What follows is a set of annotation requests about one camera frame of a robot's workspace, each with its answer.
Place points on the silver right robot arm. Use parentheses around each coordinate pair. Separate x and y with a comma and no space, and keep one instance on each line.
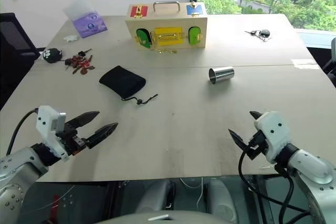
(312,166)

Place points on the stainless steel cup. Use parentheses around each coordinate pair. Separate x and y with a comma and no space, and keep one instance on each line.
(223,74)

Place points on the black office chair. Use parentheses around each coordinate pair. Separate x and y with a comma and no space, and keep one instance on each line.
(13,51)

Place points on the bunch of red keys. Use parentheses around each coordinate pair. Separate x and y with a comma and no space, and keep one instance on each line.
(78,62)

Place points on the grey office chair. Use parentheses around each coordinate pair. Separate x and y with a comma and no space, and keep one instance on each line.
(332,72)

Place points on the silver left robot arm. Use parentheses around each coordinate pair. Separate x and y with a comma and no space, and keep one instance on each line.
(15,163)

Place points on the dark rounded grey shape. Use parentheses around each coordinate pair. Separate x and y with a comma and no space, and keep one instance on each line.
(220,197)

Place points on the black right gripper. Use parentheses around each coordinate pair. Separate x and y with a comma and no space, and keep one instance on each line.
(257,146)

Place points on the crumpled white paper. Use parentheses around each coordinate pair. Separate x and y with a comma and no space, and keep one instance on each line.
(71,38)

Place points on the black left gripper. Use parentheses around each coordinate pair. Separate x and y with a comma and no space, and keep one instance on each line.
(71,140)

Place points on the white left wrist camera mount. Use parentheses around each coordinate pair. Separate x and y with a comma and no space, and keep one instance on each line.
(46,127)

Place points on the grey rounded robot torso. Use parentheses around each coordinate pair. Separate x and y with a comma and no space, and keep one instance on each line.
(168,217)

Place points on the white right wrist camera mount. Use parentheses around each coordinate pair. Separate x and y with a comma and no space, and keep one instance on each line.
(275,132)

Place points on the keys with black fob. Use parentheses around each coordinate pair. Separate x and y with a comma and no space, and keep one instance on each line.
(265,33)

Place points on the purple box with clear lid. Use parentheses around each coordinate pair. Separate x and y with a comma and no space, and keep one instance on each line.
(89,26)

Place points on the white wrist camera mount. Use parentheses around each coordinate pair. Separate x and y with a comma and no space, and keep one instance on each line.
(46,127)
(275,132)

